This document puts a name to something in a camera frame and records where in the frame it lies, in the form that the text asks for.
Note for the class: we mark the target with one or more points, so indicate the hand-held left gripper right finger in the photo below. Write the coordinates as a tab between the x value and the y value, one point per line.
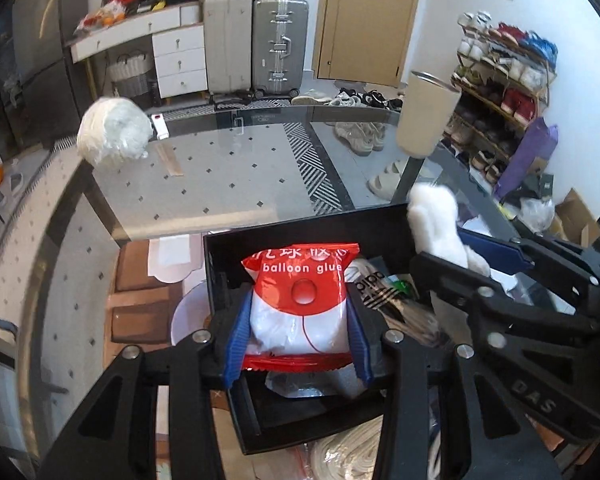
362	350

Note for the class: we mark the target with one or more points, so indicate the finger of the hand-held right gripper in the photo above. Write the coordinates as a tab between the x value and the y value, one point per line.
495	255
455	280

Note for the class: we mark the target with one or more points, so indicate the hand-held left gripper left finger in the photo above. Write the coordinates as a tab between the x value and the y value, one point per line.
237	345

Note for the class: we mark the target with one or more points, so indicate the green white sachet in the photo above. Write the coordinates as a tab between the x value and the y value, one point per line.
404	286

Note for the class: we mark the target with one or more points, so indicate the white plush toy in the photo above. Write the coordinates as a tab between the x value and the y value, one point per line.
430	225

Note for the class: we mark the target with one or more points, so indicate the red white glue packet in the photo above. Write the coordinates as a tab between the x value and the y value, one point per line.
300	320

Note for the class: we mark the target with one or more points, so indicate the black plastic bin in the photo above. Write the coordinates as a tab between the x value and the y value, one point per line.
305	232

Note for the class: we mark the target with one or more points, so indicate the brown cardboard box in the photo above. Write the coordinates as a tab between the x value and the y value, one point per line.
577	220

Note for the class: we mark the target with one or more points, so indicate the purple bag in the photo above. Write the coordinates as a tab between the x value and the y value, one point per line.
527	160

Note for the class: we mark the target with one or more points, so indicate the brown stool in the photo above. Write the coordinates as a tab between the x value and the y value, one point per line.
140	270

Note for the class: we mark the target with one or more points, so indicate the cream cylindrical bin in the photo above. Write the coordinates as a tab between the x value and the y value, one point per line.
427	115

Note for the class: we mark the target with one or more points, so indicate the wooden shoe rack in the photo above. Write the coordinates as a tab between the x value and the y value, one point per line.
500	85

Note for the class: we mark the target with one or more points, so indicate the scattered shoes pile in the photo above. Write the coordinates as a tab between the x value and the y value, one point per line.
360	135

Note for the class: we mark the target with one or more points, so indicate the small white device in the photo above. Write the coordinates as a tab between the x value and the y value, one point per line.
159	126

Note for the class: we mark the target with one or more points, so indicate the white plastic bag bundle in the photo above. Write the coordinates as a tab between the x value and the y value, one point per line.
112	130

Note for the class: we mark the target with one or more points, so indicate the tan wooden door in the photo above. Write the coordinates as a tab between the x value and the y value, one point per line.
365	20

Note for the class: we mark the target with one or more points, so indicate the silver suitcase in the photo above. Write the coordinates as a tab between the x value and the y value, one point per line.
280	47

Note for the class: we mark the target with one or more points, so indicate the woven laundry basket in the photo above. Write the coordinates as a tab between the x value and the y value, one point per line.
129	75

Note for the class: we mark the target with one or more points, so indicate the white desk with drawers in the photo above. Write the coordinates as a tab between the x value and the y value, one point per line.
177	55

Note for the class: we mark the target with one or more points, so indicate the beige suitcase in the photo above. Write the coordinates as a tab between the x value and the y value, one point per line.
228	47

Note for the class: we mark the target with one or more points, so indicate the grey refrigerator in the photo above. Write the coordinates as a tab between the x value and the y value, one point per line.
30	70

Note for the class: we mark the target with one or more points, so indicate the bag of oranges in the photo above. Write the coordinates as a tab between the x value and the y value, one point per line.
102	17

